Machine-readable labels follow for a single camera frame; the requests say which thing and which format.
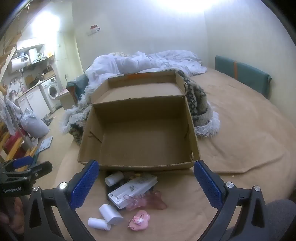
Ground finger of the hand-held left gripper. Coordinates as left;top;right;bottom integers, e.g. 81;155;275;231
31;161;53;183
0;156;34;173

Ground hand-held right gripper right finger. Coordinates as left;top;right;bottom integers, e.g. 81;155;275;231
194;160;266;241

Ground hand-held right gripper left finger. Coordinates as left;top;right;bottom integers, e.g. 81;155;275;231
23;159;100;241

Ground white labelled pill bottle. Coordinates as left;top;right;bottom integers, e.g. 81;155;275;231
105;171;125;186

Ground white charger adapter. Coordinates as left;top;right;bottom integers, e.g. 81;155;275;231
99;204;124;225

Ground plain white plastic bottle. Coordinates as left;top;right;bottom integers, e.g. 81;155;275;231
88;217;111;231

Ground white rectangular plastic device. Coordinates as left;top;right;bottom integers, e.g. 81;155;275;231
107;175;158;210

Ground pink bunny case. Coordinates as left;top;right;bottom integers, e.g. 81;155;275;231
127;209;151;231

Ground cardboard box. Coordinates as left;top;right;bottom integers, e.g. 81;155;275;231
77;71;201;172

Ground person's left hand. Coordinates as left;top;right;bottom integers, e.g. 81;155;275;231
0;197;24;234

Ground yellow wooden rack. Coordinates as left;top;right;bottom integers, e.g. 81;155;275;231
0;123;37;163

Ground bathroom scale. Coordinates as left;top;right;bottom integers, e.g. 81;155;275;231
38;136;53;152

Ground grey stuffed bag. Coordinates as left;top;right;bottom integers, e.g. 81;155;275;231
20;109;50;139

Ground small brown object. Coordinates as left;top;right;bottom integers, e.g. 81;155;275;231
124;172;142;181

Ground hanging light clothes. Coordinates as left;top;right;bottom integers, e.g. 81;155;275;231
0;93;26;135

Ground white kitchen cabinet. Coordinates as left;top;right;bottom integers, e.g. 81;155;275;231
15;87;51;121

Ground small beige table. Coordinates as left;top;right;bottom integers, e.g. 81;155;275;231
55;90;77;110

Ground white washing machine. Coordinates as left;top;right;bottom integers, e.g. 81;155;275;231
40;77;62;112

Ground person's grey trouser leg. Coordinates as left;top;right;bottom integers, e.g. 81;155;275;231
264;199;296;241

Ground shaggy patterned blanket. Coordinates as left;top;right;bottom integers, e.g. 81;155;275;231
60;70;221;144

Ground teal chair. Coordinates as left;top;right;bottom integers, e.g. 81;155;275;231
66;74;89;98

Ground white water heater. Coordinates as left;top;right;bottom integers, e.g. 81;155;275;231
9;54;30;75

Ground range hood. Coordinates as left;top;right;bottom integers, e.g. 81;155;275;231
29;47;48;65

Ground white duvet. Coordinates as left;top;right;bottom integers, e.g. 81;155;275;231
87;51;207;86

